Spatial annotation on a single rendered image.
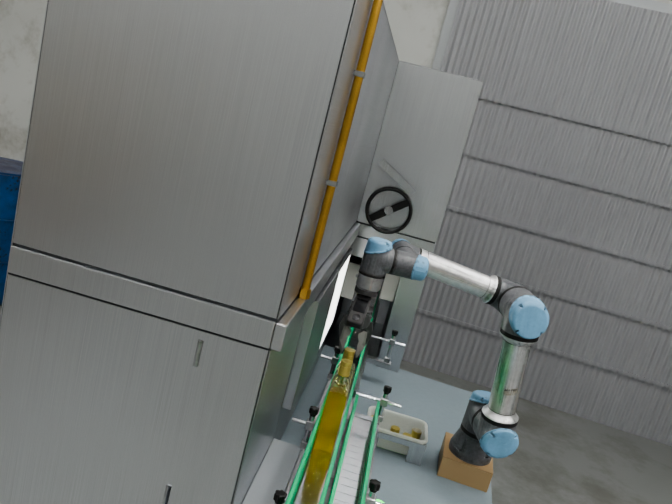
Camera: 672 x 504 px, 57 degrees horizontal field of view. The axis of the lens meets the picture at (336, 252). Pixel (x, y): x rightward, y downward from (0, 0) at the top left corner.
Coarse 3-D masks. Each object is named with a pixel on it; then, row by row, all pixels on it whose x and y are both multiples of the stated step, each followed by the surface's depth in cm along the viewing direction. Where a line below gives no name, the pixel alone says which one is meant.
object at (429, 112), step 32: (416, 64) 272; (416, 96) 274; (448, 96) 272; (384, 128) 278; (416, 128) 276; (448, 128) 275; (416, 160) 279; (448, 160) 277; (416, 192) 281; (448, 192) 279; (416, 224) 284
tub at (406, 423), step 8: (384, 416) 233; (392, 416) 232; (400, 416) 232; (408, 416) 232; (384, 424) 233; (392, 424) 233; (400, 424) 232; (408, 424) 232; (416, 424) 232; (424, 424) 229; (384, 432) 217; (392, 432) 217; (400, 432) 233; (408, 432) 232; (424, 432) 223; (416, 440) 216; (424, 440) 217
